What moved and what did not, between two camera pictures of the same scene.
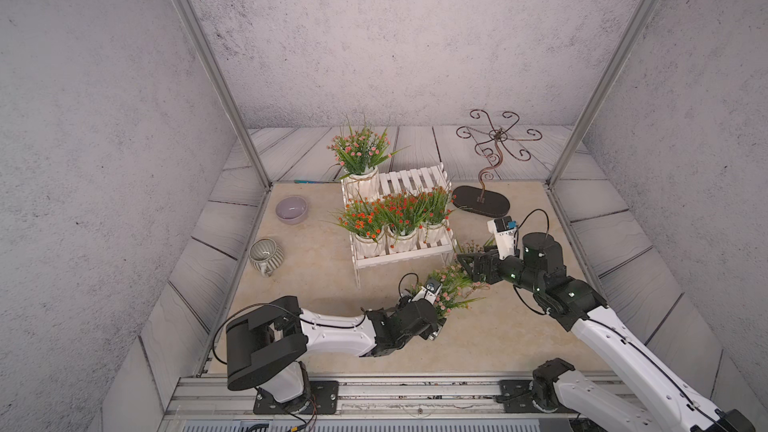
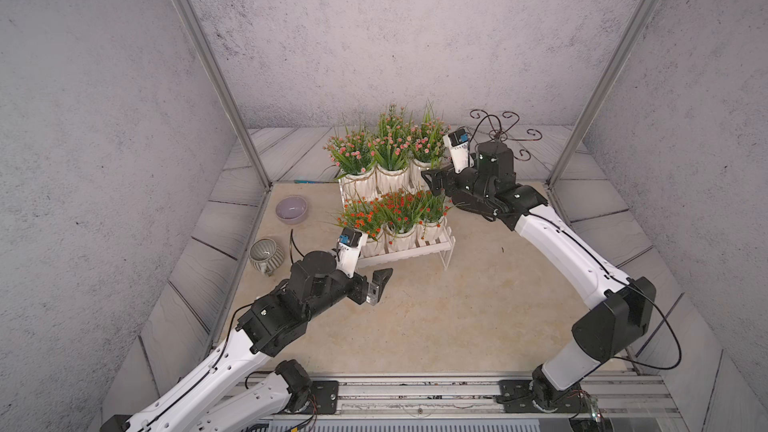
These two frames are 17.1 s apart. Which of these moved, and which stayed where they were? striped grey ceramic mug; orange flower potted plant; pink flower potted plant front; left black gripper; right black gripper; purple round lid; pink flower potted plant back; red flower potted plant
Moved: right black gripper; left black gripper; pink flower potted plant front; pink flower potted plant back
Stayed: purple round lid; striped grey ceramic mug; red flower potted plant; orange flower potted plant
